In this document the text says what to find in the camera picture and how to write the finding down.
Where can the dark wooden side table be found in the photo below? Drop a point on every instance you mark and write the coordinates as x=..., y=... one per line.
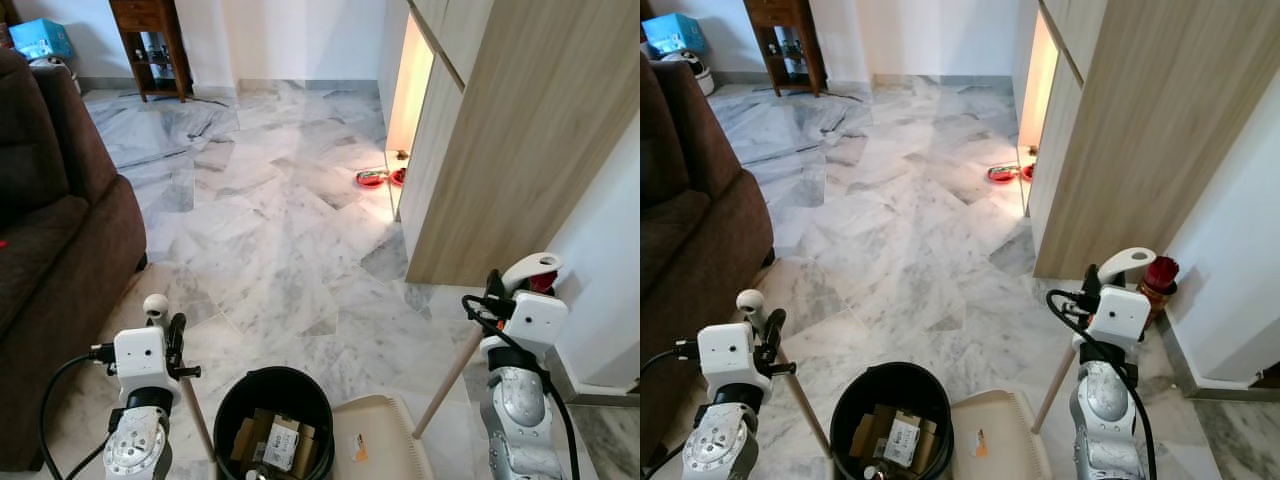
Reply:
x=150, y=15
x=785, y=12

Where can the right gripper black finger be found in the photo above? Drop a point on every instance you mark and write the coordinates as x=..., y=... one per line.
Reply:
x=495, y=282
x=1093, y=277

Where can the black round bin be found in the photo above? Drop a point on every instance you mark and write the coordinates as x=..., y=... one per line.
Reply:
x=270, y=388
x=890, y=382

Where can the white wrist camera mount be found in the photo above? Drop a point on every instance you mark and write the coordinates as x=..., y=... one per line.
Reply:
x=1120, y=310
x=725, y=352
x=140, y=355
x=535, y=315

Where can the white round appliance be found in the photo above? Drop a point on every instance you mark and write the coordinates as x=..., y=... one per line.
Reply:
x=695, y=72
x=68, y=75

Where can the brown fabric sofa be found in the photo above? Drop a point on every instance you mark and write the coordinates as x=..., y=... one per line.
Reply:
x=690, y=250
x=50, y=250

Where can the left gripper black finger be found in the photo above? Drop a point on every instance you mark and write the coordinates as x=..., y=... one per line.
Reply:
x=775, y=325
x=177, y=328

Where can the cardboard box with label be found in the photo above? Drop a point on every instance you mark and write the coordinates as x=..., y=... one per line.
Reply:
x=280, y=440
x=900, y=435

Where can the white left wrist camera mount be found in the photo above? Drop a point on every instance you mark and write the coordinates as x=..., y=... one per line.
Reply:
x=725, y=352
x=140, y=355

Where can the blue cardboard box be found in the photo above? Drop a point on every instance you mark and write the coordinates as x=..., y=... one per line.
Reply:
x=672, y=33
x=40, y=38

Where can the tall light wood cabinet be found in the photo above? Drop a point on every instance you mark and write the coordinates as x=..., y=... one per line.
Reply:
x=1150, y=150
x=520, y=150

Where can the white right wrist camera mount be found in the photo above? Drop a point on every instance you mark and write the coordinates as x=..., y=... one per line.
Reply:
x=535, y=315
x=1120, y=310

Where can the red pet bowl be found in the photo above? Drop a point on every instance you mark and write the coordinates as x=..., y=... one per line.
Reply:
x=1002, y=174
x=372, y=178

